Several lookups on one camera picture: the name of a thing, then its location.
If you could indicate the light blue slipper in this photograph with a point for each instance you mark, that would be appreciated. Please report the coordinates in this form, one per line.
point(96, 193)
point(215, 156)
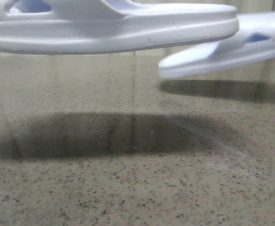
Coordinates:
point(254, 42)
point(104, 30)

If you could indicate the pale grey curtain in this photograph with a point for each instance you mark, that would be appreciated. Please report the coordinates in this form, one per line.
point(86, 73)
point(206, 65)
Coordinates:
point(81, 53)

